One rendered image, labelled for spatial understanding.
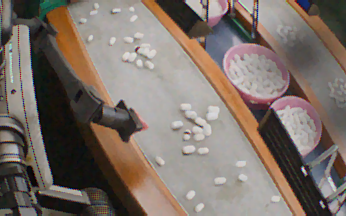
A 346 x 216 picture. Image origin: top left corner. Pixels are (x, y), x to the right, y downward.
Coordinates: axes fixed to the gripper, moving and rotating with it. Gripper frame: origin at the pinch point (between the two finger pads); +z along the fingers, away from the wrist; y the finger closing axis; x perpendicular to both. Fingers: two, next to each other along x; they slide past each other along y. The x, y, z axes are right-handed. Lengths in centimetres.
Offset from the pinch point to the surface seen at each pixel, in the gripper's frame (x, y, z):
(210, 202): 3.4, -25.6, 13.7
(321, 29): -59, 26, 84
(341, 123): -40, -24, 64
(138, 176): 11.1, -9.0, 0.7
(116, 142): 11.4, 4.7, 0.4
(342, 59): -58, 4, 82
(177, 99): -2.5, 14.2, 20.6
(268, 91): -22.2, 5.1, 43.6
